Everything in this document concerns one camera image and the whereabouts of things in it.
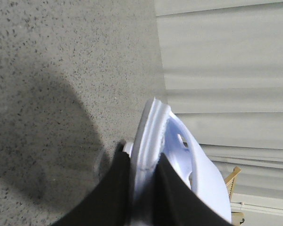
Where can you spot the wooden chair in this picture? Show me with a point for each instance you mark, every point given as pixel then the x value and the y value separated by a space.
pixel 230 182

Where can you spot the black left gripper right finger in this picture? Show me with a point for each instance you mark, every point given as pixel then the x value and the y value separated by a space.
pixel 175 204

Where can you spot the white pleated curtain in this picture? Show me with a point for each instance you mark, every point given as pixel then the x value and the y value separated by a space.
pixel 223 68

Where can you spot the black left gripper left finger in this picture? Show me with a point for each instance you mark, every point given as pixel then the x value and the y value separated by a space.
pixel 107 204

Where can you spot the light blue slipper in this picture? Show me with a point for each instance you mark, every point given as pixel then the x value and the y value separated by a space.
pixel 161 132

